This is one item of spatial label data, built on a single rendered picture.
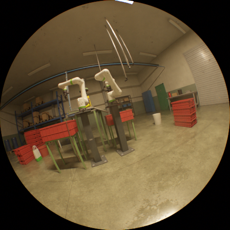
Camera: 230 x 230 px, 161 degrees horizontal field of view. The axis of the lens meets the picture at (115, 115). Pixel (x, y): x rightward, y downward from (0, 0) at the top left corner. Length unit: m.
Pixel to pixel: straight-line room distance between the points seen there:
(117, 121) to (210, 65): 5.20
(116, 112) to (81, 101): 0.61
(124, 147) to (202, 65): 5.32
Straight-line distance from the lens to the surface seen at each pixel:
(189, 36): 6.17
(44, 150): 3.04
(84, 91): 1.58
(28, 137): 4.47
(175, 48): 6.31
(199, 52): 5.62
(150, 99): 7.42
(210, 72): 5.32
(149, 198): 0.87
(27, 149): 3.23
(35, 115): 7.83
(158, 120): 2.94
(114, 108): 1.43
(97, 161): 1.52
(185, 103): 2.17
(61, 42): 4.19
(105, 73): 1.31
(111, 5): 3.62
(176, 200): 0.87
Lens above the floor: 0.78
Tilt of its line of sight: 2 degrees down
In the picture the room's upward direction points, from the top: 14 degrees counter-clockwise
